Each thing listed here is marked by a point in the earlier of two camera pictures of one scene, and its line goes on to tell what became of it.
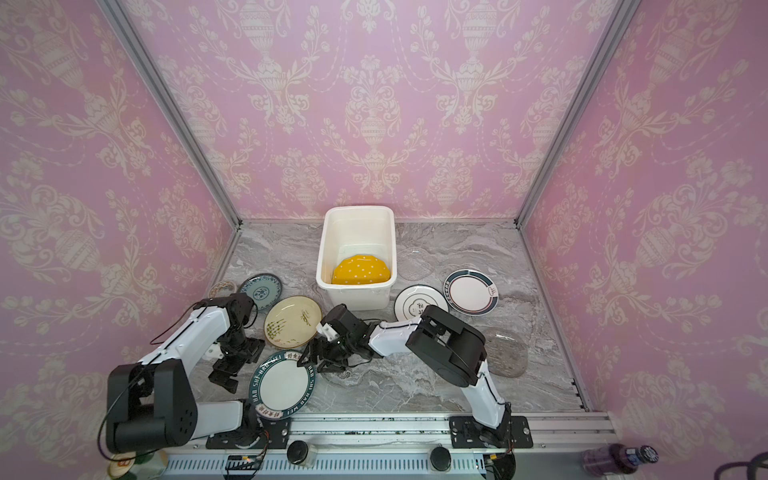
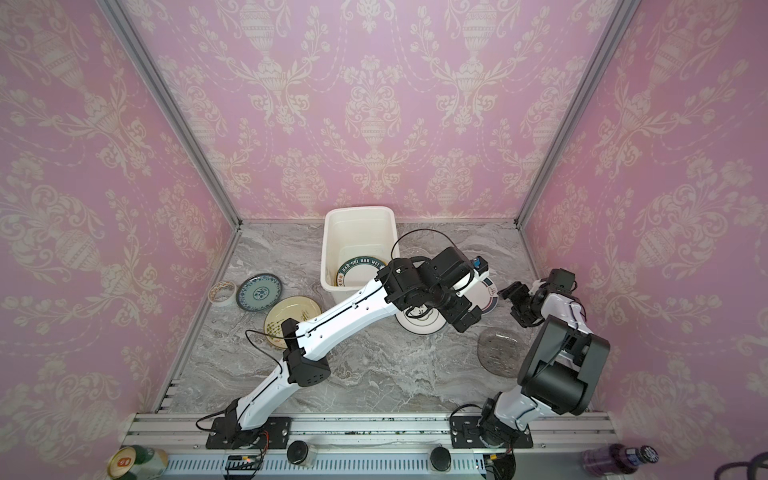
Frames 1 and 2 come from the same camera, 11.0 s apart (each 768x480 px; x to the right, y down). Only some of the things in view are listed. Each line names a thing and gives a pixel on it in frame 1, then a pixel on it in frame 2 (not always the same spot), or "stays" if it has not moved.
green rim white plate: x=279 y=387 → x=357 y=271
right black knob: x=440 y=458 stays
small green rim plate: x=470 y=292 stays
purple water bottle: x=617 y=459 stays
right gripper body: x=327 y=352 → x=522 y=302
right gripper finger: x=306 y=363 → x=518 y=293
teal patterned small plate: x=264 y=289 stays
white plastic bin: x=357 y=256 stays
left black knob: x=297 y=452 stays
